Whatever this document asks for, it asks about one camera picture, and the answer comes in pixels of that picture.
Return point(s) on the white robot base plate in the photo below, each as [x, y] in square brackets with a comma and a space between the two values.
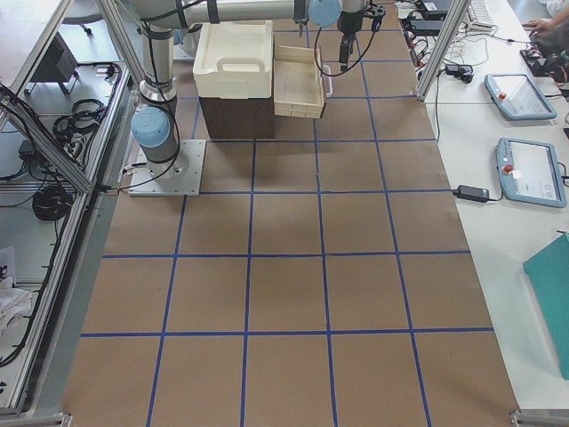
[165, 180]

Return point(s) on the aluminium frame post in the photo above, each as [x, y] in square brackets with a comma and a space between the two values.
[448, 31]

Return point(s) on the person's hand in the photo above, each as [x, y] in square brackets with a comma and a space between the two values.
[540, 25]

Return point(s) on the dark wooden drawer cabinet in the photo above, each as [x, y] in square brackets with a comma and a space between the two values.
[239, 119]

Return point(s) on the upper teach pendant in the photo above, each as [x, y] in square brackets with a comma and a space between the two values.
[518, 98]

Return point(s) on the white drawer handle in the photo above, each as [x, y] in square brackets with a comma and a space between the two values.
[326, 73]

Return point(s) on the black power adapter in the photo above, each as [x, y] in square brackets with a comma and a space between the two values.
[470, 193]

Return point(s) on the teach pendant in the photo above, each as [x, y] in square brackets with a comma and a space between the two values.
[528, 172]
[518, 98]

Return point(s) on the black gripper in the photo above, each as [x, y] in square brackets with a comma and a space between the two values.
[348, 25]

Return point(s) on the lower teach pendant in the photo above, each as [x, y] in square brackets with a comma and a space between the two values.
[528, 172]

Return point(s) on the white plastic tray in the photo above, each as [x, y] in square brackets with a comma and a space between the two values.
[234, 60]

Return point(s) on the light wooden drawer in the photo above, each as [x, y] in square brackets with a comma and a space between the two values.
[299, 87]

